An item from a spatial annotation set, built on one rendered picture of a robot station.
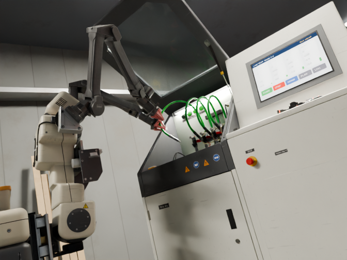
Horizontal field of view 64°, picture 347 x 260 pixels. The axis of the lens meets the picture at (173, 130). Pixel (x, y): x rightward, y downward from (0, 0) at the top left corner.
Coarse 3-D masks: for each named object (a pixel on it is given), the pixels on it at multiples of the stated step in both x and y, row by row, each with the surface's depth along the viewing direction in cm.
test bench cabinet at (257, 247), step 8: (240, 184) 144; (160, 192) 177; (240, 192) 143; (144, 200) 182; (144, 208) 182; (248, 216) 140; (248, 224) 139; (152, 240) 176; (256, 240) 136; (152, 248) 175; (256, 248) 136
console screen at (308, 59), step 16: (304, 32) 161; (320, 32) 155; (288, 48) 165; (304, 48) 158; (320, 48) 152; (256, 64) 176; (272, 64) 169; (288, 64) 162; (304, 64) 155; (320, 64) 150; (336, 64) 144; (256, 80) 173; (272, 80) 165; (288, 80) 159; (304, 80) 153; (320, 80) 147; (256, 96) 169; (272, 96) 162
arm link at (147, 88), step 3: (144, 87) 170; (147, 87) 169; (150, 87) 170; (141, 90) 161; (147, 90) 168; (150, 90) 170; (153, 90) 171; (141, 93) 161; (144, 93) 163; (147, 93) 168; (150, 93) 170; (135, 96) 166; (138, 96) 165; (141, 96) 162; (144, 96) 164; (150, 96) 170; (147, 99) 172
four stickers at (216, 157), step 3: (213, 156) 154; (216, 156) 153; (204, 159) 157; (207, 159) 156; (213, 159) 154; (216, 159) 153; (219, 159) 151; (195, 162) 161; (198, 162) 159; (204, 162) 157; (207, 162) 156; (186, 165) 164; (195, 165) 160; (198, 165) 159; (204, 165) 157; (207, 165) 156; (186, 168) 164; (189, 168) 163; (195, 168) 160; (186, 171) 164; (189, 171) 163
